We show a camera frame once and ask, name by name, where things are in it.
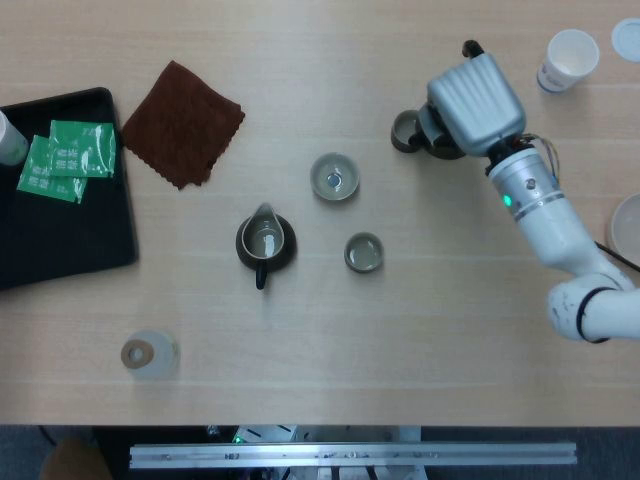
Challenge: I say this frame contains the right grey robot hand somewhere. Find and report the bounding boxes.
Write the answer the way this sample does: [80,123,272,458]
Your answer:
[417,40,529,156]

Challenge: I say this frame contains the black teapot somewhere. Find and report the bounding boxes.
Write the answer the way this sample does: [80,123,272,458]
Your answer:
[409,104,469,161]

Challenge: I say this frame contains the dark ceramic teacup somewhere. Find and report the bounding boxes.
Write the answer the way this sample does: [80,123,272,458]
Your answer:
[390,109,426,154]
[343,231,386,275]

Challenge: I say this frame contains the white paper cup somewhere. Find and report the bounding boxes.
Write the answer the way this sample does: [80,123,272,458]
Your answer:
[536,28,600,95]

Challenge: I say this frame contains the grey tea bowl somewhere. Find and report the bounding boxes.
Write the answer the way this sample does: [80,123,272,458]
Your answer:
[309,152,362,203]

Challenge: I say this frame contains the beige bowl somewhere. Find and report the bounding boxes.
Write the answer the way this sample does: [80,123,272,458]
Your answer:
[608,193,640,262]

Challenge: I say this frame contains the dark ceramic pitcher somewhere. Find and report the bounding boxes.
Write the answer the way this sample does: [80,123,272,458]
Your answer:
[235,202,298,291]

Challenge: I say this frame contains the brown cloth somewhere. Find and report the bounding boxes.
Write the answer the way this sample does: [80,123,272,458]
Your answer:
[121,60,247,192]

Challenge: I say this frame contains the green tea packet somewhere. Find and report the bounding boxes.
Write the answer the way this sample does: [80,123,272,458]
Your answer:
[16,134,89,205]
[47,119,117,179]

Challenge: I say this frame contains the frosted jar with wooden lid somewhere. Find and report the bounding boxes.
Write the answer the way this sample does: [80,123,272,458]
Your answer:
[119,328,181,381]

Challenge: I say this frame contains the black plastic tray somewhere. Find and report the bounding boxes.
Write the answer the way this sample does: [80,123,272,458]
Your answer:
[0,86,140,292]

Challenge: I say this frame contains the white frosted bottle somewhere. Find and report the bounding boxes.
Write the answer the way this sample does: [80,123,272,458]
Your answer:
[0,109,30,166]

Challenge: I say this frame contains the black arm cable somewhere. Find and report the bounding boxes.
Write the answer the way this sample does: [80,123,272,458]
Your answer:
[592,241,640,274]

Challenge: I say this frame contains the aluminium rail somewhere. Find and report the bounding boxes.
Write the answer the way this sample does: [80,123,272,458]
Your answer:
[128,440,577,470]

